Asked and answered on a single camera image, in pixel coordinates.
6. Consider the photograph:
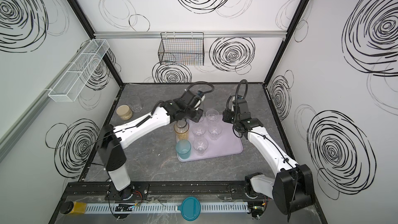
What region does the clear faceted tumbler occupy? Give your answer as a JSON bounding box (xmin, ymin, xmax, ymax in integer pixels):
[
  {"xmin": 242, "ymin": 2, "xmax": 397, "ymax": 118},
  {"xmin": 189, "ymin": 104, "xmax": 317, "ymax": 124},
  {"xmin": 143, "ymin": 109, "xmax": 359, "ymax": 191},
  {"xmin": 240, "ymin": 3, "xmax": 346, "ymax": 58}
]
[
  {"xmin": 127, "ymin": 95, "xmax": 143, "ymax": 113},
  {"xmin": 193, "ymin": 136, "xmax": 208, "ymax": 155},
  {"xmin": 191, "ymin": 123, "xmax": 207, "ymax": 136},
  {"xmin": 198, "ymin": 115, "xmax": 205, "ymax": 124},
  {"xmin": 208, "ymin": 123, "xmax": 222, "ymax": 141},
  {"xmin": 205, "ymin": 109, "xmax": 220, "ymax": 124}
]

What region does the tall yellow plastic glass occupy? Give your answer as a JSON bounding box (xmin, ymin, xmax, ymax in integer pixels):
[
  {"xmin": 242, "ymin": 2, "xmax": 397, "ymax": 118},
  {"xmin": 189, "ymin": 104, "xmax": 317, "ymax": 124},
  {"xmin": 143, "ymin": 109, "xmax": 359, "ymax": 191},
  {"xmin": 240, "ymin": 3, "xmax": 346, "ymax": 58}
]
[{"xmin": 174, "ymin": 120, "xmax": 189, "ymax": 141}]

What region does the teal dimpled plastic glass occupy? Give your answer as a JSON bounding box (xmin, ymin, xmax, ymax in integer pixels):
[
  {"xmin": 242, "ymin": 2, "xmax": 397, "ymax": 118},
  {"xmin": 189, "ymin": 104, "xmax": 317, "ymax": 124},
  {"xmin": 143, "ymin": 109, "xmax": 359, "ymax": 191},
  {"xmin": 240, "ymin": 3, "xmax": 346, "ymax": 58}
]
[{"xmin": 176, "ymin": 140, "xmax": 191, "ymax": 160}]

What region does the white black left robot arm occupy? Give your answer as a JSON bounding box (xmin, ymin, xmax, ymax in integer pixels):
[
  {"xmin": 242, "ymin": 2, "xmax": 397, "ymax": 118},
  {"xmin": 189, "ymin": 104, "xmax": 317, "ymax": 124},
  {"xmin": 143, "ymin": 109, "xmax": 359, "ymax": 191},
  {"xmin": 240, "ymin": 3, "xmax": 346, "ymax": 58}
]
[{"xmin": 95, "ymin": 89, "xmax": 205, "ymax": 200}]

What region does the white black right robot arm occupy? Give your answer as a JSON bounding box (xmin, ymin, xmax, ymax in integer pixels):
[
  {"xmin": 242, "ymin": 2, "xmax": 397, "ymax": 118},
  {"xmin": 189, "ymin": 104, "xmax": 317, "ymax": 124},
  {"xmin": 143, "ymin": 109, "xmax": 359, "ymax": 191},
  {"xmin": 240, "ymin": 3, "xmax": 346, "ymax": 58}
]
[{"xmin": 222, "ymin": 95, "xmax": 316, "ymax": 215}]

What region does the lilac plastic tray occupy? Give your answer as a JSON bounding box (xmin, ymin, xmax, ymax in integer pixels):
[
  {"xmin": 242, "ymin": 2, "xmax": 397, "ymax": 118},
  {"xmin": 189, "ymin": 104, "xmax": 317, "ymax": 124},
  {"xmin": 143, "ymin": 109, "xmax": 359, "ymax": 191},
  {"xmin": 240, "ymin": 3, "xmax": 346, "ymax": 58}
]
[{"xmin": 177, "ymin": 115, "xmax": 243, "ymax": 162}]

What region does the oat jar with beige lid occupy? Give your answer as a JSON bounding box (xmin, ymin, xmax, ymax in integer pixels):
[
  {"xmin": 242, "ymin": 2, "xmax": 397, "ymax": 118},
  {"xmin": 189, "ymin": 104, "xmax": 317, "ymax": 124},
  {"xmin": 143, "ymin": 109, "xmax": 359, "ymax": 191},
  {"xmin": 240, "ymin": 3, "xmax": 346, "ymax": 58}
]
[{"xmin": 116, "ymin": 105, "xmax": 133, "ymax": 120}]

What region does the teal round lid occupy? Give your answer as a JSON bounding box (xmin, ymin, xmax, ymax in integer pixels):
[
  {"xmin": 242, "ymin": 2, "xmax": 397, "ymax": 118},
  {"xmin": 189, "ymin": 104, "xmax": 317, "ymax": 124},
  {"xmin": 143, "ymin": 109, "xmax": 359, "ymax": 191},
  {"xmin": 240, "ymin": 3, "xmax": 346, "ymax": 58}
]
[{"xmin": 178, "ymin": 197, "xmax": 202, "ymax": 222}]

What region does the yellow jar with black lid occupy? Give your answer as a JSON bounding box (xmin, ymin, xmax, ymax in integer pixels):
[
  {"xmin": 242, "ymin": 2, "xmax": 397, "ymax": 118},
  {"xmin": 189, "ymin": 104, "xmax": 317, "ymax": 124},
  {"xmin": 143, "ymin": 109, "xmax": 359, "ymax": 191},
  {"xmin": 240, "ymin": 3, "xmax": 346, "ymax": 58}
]
[{"xmin": 60, "ymin": 201, "xmax": 87, "ymax": 215}]

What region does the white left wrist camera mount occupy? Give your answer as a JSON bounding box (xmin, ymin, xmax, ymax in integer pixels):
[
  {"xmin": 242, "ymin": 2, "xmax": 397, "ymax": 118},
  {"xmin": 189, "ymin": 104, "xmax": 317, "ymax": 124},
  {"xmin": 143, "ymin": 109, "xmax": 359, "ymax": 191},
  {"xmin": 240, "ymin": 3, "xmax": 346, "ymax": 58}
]
[{"xmin": 195, "ymin": 91, "xmax": 205, "ymax": 107}]

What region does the black corrugated left gripper cable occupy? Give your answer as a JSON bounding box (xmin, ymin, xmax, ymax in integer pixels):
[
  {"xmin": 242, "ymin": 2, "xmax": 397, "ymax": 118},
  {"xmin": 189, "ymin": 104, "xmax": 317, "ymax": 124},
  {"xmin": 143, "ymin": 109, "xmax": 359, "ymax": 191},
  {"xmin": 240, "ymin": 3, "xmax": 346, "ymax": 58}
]
[{"xmin": 186, "ymin": 81, "xmax": 215, "ymax": 95}]

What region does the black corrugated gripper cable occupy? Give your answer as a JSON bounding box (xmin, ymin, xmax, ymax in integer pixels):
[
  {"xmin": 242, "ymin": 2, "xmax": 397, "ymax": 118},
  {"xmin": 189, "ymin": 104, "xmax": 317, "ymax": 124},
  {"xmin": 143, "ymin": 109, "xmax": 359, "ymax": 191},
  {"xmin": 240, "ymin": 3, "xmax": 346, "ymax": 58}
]
[
  {"xmin": 186, "ymin": 81, "xmax": 215, "ymax": 95},
  {"xmin": 226, "ymin": 79, "xmax": 249, "ymax": 113}
]

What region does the black corrugated right gripper cable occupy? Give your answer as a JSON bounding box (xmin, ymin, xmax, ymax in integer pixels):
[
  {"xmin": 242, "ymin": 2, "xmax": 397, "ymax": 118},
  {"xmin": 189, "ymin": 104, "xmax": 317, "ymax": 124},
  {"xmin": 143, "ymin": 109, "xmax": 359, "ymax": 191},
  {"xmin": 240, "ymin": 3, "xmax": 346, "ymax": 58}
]
[{"xmin": 226, "ymin": 79, "xmax": 249, "ymax": 113}]

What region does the black wire wall basket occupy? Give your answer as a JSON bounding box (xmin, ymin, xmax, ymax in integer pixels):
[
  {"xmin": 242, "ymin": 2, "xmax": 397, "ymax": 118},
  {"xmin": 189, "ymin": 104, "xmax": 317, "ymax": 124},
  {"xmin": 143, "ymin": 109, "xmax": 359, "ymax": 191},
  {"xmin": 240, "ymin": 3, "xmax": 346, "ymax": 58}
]
[{"xmin": 158, "ymin": 37, "xmax": 205, "ymax": 66}]

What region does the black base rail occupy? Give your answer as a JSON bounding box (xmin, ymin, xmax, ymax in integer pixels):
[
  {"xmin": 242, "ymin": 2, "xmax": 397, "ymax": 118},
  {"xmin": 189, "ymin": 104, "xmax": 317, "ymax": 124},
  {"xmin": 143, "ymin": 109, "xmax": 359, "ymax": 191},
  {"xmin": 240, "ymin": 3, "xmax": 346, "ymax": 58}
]
[{"xmin": 62, "ymin": 180, "xmax": 264, "ymax": 201}]

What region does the aluminium wall rail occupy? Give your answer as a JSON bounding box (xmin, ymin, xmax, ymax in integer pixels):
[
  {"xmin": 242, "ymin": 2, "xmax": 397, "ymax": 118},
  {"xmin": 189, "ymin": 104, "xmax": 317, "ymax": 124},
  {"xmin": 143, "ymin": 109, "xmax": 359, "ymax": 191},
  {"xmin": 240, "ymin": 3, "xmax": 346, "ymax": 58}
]
[{"xmin": 94, "ymin": 30, "xmax": 287, "ymax": 39}]

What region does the white slotted cable duct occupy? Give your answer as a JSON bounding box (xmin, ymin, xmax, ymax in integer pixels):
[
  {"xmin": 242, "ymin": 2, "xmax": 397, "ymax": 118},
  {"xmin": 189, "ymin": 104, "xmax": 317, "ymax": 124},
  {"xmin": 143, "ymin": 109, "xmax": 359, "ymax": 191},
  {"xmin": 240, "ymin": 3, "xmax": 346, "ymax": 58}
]
[{"xmin": 85, "ymin": 202, "xmax": 249, "ymax": 214}]

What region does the white mesh wall shelf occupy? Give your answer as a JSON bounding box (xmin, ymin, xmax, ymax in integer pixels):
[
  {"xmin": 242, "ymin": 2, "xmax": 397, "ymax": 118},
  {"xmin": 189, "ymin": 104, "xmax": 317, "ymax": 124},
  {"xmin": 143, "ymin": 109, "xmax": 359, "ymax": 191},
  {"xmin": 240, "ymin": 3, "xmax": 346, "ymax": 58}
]
[{"xmin": 48, "ymin": 39, "xmax": 109, "ymax": 103}]

